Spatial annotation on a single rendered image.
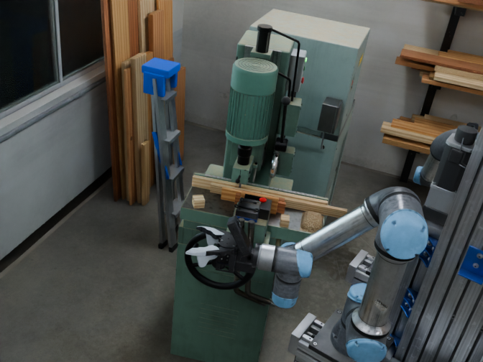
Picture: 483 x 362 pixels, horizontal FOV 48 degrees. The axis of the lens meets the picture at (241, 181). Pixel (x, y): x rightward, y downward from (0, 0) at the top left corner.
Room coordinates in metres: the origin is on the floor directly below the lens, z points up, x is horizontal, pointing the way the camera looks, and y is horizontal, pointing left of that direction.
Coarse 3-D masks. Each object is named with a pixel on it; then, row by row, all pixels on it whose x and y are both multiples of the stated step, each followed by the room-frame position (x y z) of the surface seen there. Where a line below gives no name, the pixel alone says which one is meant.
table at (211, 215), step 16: (192, 192) 1.99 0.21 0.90; (208, 192) 2.01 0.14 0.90; (192, 208) 1.87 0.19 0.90; (208, 208) 1.88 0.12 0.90; (224, 208) 1.90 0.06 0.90; (288, 208) 1.96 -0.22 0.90; (208, 224) 1.85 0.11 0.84; (224, 224) 1.84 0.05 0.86; (272, 224) 1.83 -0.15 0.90; (288, 240) 1.81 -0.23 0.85
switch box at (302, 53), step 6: (294, 54) 2.28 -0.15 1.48; (300, 54) 2.29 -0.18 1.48; (294, 60) 2.26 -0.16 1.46; (300, 60) 2.26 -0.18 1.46; (294, 66) 2.26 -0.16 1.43; (300, 66) 2.25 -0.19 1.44; (288, 72) 2.26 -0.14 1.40; (294, 72) 2.26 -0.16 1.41; (300, 72) 2.25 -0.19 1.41; (300, 78) 2.26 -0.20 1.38; (288, 84) 2.26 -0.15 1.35
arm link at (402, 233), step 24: (384, 216) 1.19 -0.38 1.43; (408, 216) 1.15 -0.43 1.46; (384, 240) 1.13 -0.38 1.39; (408, 240) 1.13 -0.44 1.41; (384, 264) 1.16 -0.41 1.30; (384, 288) 1.15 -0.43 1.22; (360, 312) 1.18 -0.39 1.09; (384, 312) 1.15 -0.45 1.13; (360, 336) 1.14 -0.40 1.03; (384, 336) 1.15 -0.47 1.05; (360, 360) 1.13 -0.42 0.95
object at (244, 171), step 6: (252, 156) 2.08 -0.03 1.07; (252, 162) 2.05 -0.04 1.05; (234, 168) 1.96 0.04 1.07; (240, 168) 1.96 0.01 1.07; (246, 168) 1.97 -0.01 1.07; (234, 174) 1.96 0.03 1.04; (240, 174) 1.96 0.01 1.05; (246, 174) 1.95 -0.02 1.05; (234, 180) 1.96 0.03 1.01; (240, 180) 1.96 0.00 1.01; (246, 180) 1.95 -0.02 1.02
